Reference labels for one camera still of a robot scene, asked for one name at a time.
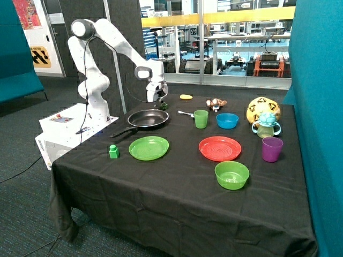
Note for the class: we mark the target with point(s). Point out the blue sippy cup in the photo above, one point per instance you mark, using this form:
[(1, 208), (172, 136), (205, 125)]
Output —
[(266, 126)]

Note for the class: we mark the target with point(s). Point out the metal spoon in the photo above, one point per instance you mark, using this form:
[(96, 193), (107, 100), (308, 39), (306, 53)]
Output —
[(186, 113)]

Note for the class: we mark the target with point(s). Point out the green capsicum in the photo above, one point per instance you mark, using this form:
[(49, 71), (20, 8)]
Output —
[(163, 106)]

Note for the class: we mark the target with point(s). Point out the green toy block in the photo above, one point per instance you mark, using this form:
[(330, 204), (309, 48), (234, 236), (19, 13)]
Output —
[(114, 152)]

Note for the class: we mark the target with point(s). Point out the black frying pan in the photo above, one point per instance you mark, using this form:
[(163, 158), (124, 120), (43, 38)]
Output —
[(144, 119)]

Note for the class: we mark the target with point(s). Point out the black tablecloth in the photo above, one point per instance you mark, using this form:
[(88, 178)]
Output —
[(175, 204)]

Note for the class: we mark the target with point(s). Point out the green plate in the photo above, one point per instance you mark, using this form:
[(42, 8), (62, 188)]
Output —
[(149, 148)]

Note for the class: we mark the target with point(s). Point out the teal partition panel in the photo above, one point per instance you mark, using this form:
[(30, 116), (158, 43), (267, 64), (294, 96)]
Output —
[(315, 52)]

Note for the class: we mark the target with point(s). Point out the green bowl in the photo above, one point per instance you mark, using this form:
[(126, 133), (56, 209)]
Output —
[(231, 175)]

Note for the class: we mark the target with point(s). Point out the brown plush toy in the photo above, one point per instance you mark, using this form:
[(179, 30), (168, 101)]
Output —
[(216, 104)]

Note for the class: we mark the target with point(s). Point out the yellow soccer ball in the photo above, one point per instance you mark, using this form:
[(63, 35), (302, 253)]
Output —
[(260, 105)]

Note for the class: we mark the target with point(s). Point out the red wall poster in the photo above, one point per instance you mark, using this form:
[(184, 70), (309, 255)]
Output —
[(27, 13)]

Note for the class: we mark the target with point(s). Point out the yellow black hazard sign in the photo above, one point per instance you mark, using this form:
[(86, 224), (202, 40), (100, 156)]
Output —
[(40, 57)]

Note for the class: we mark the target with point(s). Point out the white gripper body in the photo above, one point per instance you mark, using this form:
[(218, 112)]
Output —
[(156, 91)]

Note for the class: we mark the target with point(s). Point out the teal sofa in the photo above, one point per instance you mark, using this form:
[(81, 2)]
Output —
[(18, 77)]

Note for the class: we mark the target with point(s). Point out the purple cup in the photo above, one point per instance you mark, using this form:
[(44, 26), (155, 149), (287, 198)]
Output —
[(271, 149)]

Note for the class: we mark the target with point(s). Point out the blue bowl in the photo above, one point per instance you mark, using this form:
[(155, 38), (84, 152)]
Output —
[(227, 120)]

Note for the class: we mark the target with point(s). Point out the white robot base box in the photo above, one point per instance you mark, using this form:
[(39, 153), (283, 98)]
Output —
[(66, 129)]

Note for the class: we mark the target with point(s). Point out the red plate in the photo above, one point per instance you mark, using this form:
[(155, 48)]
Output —
[(219, 148)]

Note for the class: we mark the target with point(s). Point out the green cup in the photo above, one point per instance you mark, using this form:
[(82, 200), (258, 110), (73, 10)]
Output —
[(201, 118)]

